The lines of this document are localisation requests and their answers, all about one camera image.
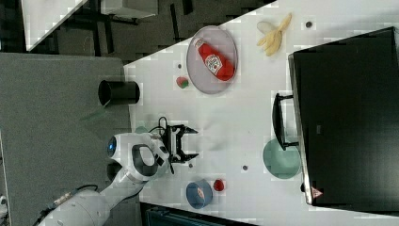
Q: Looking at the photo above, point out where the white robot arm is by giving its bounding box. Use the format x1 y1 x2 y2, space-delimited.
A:
33 124 196 226

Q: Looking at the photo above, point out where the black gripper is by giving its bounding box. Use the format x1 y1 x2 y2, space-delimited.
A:
165 124 199 163

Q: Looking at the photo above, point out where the grey round plate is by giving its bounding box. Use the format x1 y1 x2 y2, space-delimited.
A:
186 25 238 94

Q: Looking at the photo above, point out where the red ketchup bottle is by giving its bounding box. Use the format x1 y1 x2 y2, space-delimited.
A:
194 38 235 81

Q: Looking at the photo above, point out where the small red toy fruit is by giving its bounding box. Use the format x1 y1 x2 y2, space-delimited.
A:
213 179 225 191

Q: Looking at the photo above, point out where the green plastic strainer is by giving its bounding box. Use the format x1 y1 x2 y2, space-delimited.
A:
135 126 149 134

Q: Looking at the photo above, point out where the yellow peeled banana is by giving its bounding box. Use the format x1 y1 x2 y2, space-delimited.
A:
257 13 292 57

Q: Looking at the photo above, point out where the red toy strawberry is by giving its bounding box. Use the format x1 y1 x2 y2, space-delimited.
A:
176 76 189 89

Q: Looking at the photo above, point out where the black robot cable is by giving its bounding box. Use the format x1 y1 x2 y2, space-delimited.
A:
148 116 175 175

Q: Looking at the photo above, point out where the black cylinder cup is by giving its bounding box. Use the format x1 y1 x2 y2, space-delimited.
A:
98 80 140 106

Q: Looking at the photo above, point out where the green round plate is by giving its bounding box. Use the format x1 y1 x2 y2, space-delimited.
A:
263 139 301 179

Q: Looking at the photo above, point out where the orange slice toy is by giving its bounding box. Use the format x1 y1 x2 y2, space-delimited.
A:
197 187 205 200

